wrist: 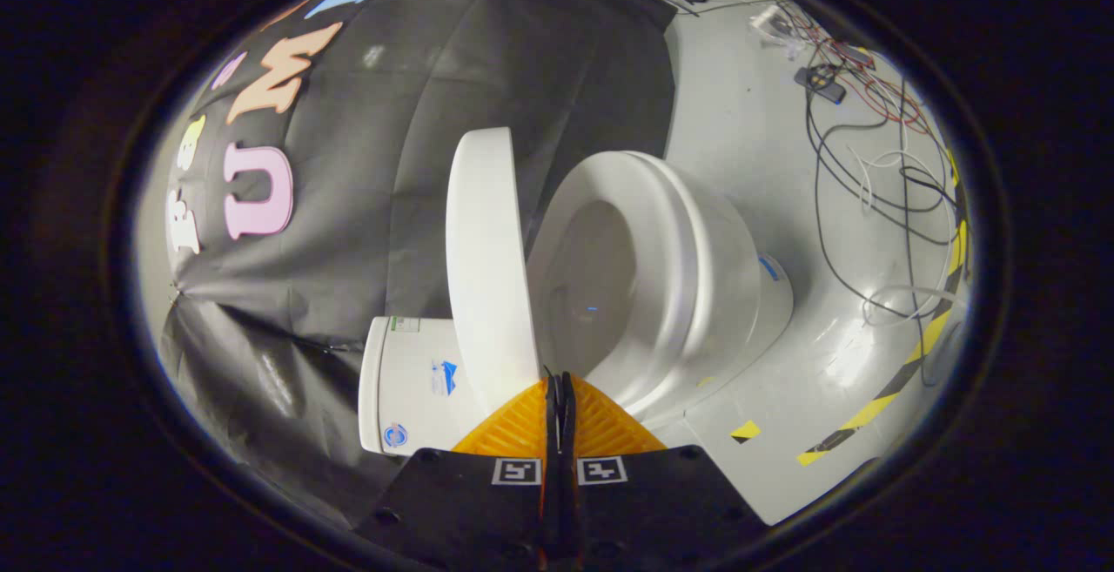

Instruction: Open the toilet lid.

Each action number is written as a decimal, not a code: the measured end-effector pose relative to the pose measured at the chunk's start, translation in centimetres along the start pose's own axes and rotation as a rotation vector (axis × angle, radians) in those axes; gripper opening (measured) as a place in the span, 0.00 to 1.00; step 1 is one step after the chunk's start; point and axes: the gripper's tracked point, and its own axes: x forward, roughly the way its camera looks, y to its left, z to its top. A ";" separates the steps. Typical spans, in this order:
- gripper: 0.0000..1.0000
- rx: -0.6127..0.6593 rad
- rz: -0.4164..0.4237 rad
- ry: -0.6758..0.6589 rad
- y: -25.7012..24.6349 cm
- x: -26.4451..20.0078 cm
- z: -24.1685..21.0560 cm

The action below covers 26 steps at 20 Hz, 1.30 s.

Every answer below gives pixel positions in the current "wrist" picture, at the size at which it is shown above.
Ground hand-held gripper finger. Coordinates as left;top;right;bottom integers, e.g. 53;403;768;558
560;372;772;572
352;372;560;572

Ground white toilet lid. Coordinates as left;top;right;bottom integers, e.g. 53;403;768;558
446;126;542;421

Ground white toilet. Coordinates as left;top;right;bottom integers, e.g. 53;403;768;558
357;150;795;457

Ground black backdrop cloth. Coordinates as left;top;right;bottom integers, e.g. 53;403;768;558
131;0;680;531

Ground yellow black hazard tape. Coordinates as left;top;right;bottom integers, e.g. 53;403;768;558
796;145;971;467

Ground small black device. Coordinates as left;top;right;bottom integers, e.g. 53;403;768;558
794;65;847;104

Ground clear plastic part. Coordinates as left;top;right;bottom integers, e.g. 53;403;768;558
750;4;807;59

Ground white cable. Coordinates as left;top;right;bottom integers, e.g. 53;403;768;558
849;145;963;329

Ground tangle of black cables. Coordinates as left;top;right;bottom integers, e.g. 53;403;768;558
805;50;965;320

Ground red wires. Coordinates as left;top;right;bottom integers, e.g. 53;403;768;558
783;10;928;133

